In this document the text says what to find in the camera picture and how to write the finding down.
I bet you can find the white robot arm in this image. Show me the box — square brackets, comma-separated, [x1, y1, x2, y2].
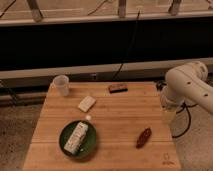
[160, 61, 213, 115]

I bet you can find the brown rectangular block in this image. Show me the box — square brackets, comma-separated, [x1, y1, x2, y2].
[108, 84, 128, 93]

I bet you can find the white soap bar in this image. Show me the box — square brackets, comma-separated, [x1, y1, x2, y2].
[78, 96, 96, 112]

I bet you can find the translucent plastic cup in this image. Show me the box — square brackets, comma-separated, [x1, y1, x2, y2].
[53, 75, 69, 97]

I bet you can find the dark red chili pepper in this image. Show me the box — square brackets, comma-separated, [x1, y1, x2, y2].
[136, 128, 152, 148]

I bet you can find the white carton box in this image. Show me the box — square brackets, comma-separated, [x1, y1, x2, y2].
[64, 122, 88, 154]

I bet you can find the green round plate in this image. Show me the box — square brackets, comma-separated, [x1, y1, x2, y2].
[59, 120, 97, 160]

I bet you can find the black hanging cable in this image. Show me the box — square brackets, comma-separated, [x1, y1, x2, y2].
[111, 9, 141, 81]

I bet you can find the black floor cable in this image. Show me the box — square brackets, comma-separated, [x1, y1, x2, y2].
[171, 102, 198, 139]

